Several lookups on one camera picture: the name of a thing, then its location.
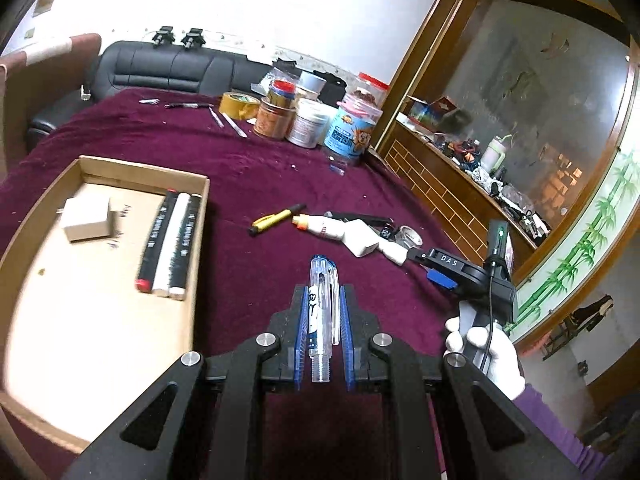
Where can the metal tweezers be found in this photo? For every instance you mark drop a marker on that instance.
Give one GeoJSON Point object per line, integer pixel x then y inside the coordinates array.
{"type": "Point", "coordinates": [149, 101]}

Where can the clear jar with red lid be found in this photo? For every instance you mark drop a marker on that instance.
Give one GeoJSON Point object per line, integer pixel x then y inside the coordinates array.
{"type": "Point", "coordinates": [372, 89]}

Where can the person's right forearm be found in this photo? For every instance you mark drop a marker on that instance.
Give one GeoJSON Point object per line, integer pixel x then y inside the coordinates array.
{"type": "Point", "coordinates": [555, 430]}

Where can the gold wall plaque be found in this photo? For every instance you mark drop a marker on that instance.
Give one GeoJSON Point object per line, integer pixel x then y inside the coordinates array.
{"type": "Point", "coordinates": [45, 0]}

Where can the small white plug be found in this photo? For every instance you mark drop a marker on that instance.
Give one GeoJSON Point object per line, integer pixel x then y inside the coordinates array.
{"type": "Point", "coordinates": [86, 92]}

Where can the large silver utility knife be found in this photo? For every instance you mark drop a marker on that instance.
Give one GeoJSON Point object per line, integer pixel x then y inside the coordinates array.
{"type": "Point", "coordinates": [235, 125]}

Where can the person's right hand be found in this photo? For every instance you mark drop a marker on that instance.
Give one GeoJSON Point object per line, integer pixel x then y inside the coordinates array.
{"type": "Point", "coordinates": [500, 360]}

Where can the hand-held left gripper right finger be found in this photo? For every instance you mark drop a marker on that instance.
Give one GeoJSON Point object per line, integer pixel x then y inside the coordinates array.
{"type": "Point", "coordinates": [348, 340]}

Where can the black clamp device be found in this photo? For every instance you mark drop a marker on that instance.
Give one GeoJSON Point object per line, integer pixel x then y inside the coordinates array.
{"type": "Point", "coordinates": [193, 38]}
{"type": "Point", "coordinates": [164, 36]}

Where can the colourful printed box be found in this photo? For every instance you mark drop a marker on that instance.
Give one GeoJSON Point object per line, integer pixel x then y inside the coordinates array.
{"type": "Point", "coordinates": [422, 114]}

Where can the grey tape roll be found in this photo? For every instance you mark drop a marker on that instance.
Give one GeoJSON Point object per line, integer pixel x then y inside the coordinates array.
{"type": "Point", "coordinates": [312, 82]}

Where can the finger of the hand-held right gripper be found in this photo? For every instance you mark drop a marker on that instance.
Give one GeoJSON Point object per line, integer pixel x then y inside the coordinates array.
{"type": "Point", "coordinates": [441, 278]}
{"type": "Point", "coordinates": [417, 255]}

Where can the brown jar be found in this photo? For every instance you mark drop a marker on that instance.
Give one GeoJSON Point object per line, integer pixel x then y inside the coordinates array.
{"type": "Point", "coordinates": [272, 121]}

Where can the pile of cabinet clutter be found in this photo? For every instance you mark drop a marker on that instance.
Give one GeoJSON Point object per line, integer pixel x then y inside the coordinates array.
{"type": "Point", "coordinates": [500, 195]}

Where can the yellow tape roll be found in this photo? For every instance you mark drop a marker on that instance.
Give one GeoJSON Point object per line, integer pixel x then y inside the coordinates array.
{"type": "Point", "coordinates": [239, 106]}

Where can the small white charger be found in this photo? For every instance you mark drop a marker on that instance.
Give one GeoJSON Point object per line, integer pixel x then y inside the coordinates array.
{"type": "Point", "coordinates": [362, 240]}

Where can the white paint marker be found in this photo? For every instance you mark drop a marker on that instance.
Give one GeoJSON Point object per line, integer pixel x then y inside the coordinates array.
{"type": "Point", "coordinates": [172, 245]}

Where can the brown armchair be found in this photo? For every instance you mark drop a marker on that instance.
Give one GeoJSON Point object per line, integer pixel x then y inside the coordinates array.
{"type": "Point", "coordinates": [45, 80]}

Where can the small blue capped tube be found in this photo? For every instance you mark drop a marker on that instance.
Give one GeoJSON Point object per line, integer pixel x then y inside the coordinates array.
{"type": "Point", "coordinates": [337, 169]}

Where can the black marker with red cap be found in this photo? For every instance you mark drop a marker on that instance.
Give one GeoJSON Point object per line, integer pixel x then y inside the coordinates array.
{"type": "Point", "coordinates": [157, 230]}

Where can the black pen with grey end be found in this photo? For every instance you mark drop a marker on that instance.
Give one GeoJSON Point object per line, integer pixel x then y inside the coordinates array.
{"type": "Point", "coordinates": [370, 220]}

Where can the gold tape roll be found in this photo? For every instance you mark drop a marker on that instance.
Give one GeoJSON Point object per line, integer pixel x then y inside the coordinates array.
{"type": "Point", "coordinates": [280, 100]}

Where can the black marker with white cap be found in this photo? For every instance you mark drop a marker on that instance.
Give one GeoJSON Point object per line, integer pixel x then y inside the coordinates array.
{"type": "Point", "coordinates": [187, 230]}

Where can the yellow pen with black grip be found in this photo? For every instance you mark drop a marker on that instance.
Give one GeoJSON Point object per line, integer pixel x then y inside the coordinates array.
{"type": "Point", "coordinates": [275, 218]}

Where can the clear plastic pen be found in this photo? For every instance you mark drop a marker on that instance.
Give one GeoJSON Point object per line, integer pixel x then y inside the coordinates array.
{"type": "Point", "coordinates": [320, 310]}

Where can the black leather sofa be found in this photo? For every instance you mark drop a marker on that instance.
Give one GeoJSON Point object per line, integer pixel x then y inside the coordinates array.
{"type": "Point", "coordinates": [150, 70]}

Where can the shallow cardboard box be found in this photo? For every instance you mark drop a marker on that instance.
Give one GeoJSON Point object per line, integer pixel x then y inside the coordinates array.
{"type": "Point", "coordinates": [100, 310]}

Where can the dark red box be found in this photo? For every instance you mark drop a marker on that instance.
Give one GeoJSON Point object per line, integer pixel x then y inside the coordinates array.
{"type": "Point", "coordinates": [445, 105]}

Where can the red tape roll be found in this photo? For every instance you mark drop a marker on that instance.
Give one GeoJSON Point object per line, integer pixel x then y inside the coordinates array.
{"type": "Point", "coordinates": [284, 86]}

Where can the large white charger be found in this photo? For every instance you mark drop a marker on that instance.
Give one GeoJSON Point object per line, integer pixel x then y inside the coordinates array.
{"type": "Point", "coordinates": [87, 220]}

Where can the white bottle with orange cap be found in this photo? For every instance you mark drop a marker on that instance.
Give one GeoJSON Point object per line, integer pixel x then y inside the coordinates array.
{"type": "Point", "coordinates": [325, 227]}

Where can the white wall switch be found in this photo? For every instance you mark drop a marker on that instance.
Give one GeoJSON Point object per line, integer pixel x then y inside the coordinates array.
{"type": "Point", "coordinates": [29, 34]}

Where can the white jar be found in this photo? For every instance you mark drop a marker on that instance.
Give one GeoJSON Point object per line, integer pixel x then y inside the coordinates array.
{"type": "Point", "coordinates": [309, 125]}

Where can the wooden cabinet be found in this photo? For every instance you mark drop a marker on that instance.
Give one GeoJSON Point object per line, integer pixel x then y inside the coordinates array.
{"type": "Point", "coordinates": [440, 185]}

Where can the clear plastic bag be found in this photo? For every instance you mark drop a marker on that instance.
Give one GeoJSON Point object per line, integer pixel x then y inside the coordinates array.
{"type": "Point", "coordinates": [262, 84]}

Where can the small silver utility knife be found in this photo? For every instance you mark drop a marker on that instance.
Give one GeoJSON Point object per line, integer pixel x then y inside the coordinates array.
{"type": "Point", "coordinates": [216, 117]}

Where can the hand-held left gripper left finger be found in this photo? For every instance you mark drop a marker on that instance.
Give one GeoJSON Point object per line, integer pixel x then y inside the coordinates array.
{"type": "Point", "coordinates": [302, 340]}

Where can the clear jar with blue label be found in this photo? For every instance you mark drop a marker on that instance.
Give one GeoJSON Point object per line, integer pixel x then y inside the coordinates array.
{"type": "Point", "coordinates": [350, 137]}

